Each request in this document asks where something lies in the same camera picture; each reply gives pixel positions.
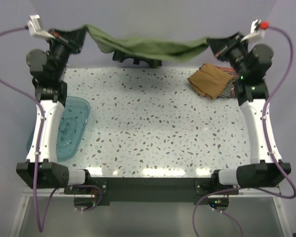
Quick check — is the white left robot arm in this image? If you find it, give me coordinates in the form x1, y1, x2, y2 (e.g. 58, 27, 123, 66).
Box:
16, 27, 92, 194

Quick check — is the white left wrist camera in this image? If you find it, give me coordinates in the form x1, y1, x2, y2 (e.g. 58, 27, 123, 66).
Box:
27, 15, 55, 40

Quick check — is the translucent blue plastic bin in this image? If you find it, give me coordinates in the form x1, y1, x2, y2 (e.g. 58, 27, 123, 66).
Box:
26, 96, 90, 162

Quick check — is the aluminium frame rail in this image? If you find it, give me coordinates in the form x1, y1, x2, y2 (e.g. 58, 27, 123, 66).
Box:
22, 187, 274, 198

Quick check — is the striped folded tank top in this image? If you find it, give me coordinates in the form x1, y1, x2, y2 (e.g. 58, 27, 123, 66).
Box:
218, 80, 236, 99

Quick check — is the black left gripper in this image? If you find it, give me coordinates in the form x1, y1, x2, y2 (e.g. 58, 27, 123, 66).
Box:
45, 27, 88, 80

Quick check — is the red patterned folded tank top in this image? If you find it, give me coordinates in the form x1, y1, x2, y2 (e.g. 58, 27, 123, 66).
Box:
199, 63, 239, 99

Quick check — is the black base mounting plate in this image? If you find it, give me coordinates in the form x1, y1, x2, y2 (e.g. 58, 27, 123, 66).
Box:
64, 177, 238, 207

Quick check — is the tan ribbed tank top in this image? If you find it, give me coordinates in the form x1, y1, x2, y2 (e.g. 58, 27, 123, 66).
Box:
187, 63, 237, 100

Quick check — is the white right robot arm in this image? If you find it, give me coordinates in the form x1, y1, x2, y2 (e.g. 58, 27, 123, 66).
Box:
207, 33, 291, 194

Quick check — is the olive green tank top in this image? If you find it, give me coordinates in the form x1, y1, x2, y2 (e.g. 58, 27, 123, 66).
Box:
83, 24, 209, 63

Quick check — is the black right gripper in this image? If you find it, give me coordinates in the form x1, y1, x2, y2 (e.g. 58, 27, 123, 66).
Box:
206, 32, 249, 78

